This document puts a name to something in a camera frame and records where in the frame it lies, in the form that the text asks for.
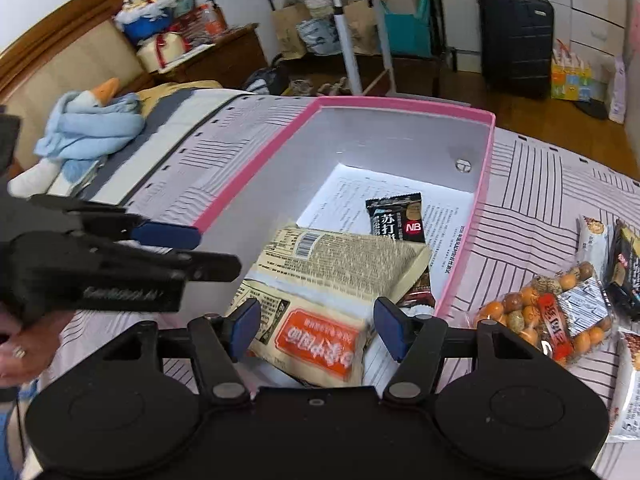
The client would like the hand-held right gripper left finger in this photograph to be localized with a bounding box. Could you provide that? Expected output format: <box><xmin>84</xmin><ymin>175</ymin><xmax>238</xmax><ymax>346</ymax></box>
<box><xmin>102</xmin><ymin>297</ymin><xmax>263</xmax><ymax>408</ymax></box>

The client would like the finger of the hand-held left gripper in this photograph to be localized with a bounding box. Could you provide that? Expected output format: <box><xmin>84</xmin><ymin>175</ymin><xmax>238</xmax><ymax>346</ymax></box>
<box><xmin>27</xmin><ymin>194</ymin><xmax>202</xmax><ymax>251</ymax></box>
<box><xmin>112</xmin><ymin>241</ymin><xmax>243</xmax><ymax>283</ymax></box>

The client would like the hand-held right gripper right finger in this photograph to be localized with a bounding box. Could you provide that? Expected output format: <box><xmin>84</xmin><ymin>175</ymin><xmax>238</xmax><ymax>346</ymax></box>
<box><xmin>372</xmin><ymin>296</ymin><xmax>546</xmax><ymax>406</ymax></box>

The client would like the pink storage box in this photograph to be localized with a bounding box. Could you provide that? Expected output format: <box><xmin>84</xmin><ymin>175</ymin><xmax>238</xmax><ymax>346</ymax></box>
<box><xmin>192</xmin><ymin>96</ymin><xmax>497</xmax><ymax>392</ymax></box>

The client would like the person's left hand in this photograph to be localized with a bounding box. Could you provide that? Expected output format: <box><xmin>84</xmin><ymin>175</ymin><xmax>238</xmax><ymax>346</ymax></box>
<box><xmin>0</xmin><ymin>309</ymin><xmax>77</xmax><ymax>387</ymax></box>

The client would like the dark brown snack packet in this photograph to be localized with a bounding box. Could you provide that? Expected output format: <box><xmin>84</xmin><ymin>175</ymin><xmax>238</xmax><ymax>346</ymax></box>
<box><xmin>397</xmin><ymin>265</ymin><xmax>437</xmax><ymax>319</ymax></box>

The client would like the beige orange-label snack packet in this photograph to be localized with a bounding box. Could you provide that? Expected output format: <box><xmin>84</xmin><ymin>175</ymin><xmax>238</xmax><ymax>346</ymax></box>
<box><xmin>232</xmin><ymin>280</ymin><xmax>377</xmax><ymax>389</ymax></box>

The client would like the beige barcode snack packet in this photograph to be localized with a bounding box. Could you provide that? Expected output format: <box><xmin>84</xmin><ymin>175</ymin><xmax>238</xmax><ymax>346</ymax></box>
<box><xmin>255</xmin><ymin>226</ymin><xmax>434</xmax><ymax>312</ymax></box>

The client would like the black snack packet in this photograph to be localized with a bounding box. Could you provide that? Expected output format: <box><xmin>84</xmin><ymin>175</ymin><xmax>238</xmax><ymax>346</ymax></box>
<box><xmin>602</xmin><ymin>220</ymin><xmax>640</xmax><ymax>323</ymax></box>
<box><xmin>365</xmin><ymin>192</ymin><xmax>427</xmax><ymax>247</ymax></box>

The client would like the light blue cloth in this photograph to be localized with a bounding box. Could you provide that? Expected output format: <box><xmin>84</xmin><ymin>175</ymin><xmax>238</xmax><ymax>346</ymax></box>
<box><xmin>35</xmin><ymin>91</ymin><xmax>147</xmax><ymax>176</ymax></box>

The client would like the clear bag of coated nuts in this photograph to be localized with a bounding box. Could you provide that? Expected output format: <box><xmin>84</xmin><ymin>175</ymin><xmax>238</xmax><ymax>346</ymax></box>
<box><xmin>467</xmin><ymin>262</ymin><xmax>616</xmax><ymax>368</ymax></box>

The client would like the printed paper sheet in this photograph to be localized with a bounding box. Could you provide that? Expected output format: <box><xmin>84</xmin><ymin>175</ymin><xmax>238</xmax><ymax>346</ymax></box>
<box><xmin>297</xmin><ymin>162</ymin><xmax>476</xmax><ymax>388</ymax></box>

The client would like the yellow pillow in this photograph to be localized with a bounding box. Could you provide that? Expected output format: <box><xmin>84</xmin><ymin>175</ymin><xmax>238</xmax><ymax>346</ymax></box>
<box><xmin>135</xmin><ymin>80</ymin><xmax>224</xmax><ymax>107</ymax></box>

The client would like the white goose plush toy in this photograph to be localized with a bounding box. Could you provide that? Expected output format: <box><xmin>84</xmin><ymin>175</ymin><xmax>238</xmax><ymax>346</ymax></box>
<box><xmin>7</xmin><ymin>77</ymin><xmax>123</xmax><ymax>199</ymax></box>

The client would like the dark bag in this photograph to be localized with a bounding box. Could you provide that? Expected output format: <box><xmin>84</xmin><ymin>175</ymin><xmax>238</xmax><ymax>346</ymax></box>
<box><xmin>244</xmin><ymin>66</ymin><xmax>291</xmax><ymax>96</ymax></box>

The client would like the white red-ribbon gift box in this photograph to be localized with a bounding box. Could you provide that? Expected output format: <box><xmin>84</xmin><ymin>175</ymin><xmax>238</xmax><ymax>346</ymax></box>
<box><xmin>136</xmin><ymin>32</ymin><xmax>193</xmax><ymax>74</ymax></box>

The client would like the dark wooden nightstand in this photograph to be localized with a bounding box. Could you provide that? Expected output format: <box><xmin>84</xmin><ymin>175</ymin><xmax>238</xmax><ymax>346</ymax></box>
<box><xmin>150</xmin><ymin>22</ymin><xmax>269</xmax><ymax>94</ymax></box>

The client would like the striped bedsheet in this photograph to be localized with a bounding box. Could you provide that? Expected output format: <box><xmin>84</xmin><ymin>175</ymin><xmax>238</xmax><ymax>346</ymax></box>
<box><xmin>0</xmin><ymin>87</ymin><xmax>640</xmax><ymax>480</ymax></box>

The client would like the wooden padded headboard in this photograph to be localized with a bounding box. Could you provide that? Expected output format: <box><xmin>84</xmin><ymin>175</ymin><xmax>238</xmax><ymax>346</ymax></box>
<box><xmin>0</xmin><ymin>0</ymin><xmax>157</xmax><ymax>128</ymax></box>

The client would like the blue basket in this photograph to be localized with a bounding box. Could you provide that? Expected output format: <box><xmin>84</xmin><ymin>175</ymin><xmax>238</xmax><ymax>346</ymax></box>
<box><xmin>116</xmin><ymin>2</ymin><xmax>176</xmax><ymax>45</ymax></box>

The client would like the white snack packet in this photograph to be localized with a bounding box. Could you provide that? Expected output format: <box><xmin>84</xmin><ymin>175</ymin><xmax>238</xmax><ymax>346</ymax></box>
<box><xmin>577</xmin><ymin>215</ymin><xmax>614</xmax><ymax>281</ymax></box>
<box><xmin>607</xmin><ymin>330</ymin><xmax>640</xmax><ymax>443</ymax></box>

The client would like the orange-label bottle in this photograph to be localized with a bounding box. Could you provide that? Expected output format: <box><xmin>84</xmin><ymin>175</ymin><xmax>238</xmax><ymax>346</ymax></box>
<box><xmin>200</xmin><ymin>2</ymin><xmax>228</xmax><ymax>36</ymax></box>

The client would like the brown paper bag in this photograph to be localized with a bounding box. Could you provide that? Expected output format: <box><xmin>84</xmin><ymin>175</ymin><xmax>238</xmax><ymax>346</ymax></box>
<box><xmin>342</xmin><ymin>0</ymin><xmax>384</xmax><ymax>56</ymax></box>
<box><xmin>272</xmin><ymin>2</ymin><xmax>314</xmax><ymax>59</ymax></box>

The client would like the patterned white bag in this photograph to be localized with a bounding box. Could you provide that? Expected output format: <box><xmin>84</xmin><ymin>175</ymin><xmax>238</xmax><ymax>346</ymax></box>
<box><xmin>299</xmin><ymin>17</ymin><xmax>342</xmax><ymax>56</ymax></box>

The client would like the white folding table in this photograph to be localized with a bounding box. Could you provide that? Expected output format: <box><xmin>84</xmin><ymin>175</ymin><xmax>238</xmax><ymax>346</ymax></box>
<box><xmin>306</xmin><ymin>0</ymin><xmax>518</xmax><ymax>98</ymax></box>

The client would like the teal tote bag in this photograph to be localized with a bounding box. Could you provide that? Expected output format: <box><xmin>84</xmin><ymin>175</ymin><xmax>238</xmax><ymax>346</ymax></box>
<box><xmin>380</xmin><ymin>0</ymin><xmax>434</xmax><ymax>59</ymax></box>

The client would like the black flat floor object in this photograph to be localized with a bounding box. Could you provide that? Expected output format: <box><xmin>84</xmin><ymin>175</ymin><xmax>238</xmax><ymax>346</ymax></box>
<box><xmin>574</xmin><ymin>100</ymin><xmax>609</xmax><ymax>120</ymax></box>

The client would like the colourful gift bag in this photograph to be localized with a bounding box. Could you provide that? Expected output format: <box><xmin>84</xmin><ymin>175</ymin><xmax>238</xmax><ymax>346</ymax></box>
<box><xmin>550</xmin><ymin>40</ymin><xmax>607</xmax><ymax>103</ymax></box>

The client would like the dark blue suitcase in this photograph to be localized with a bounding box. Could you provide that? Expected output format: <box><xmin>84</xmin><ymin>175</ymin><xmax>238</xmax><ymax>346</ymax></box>
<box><xmin>477</xmin><ymin>0</ymin><xmax>555</xmax><ymax>101</ymax></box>

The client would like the white plastic bag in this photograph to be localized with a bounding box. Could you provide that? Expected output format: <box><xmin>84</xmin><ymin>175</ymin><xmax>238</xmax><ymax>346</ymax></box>
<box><xmin>607</xmin><ymin>55</ymin><xmax>629</xmax><ymax>123</ymax></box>

